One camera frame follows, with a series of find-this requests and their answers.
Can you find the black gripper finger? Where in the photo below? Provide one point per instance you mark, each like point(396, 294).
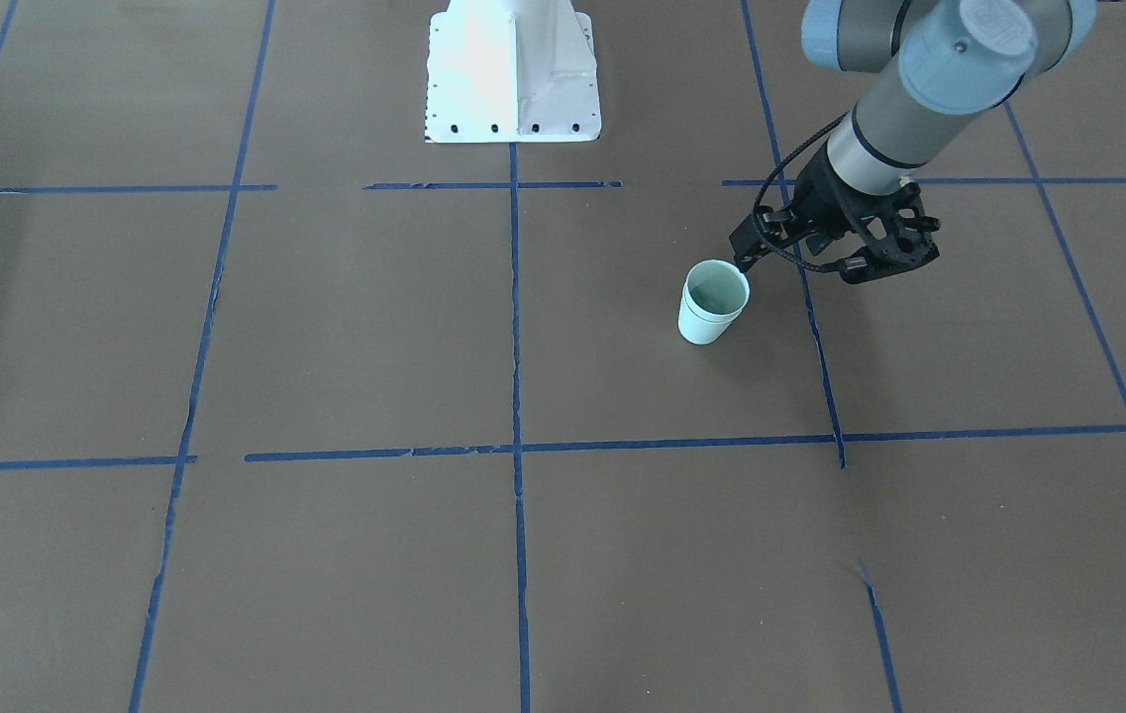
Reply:
point(757, 236)

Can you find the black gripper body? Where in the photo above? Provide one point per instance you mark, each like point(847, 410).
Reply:
point(817, 206)

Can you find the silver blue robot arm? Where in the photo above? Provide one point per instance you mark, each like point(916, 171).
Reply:
point(937, 66)

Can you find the brown paper table cover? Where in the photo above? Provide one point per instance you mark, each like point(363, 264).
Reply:
point(299, 413)

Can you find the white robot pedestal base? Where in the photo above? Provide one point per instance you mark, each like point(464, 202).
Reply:
point(511, 71)

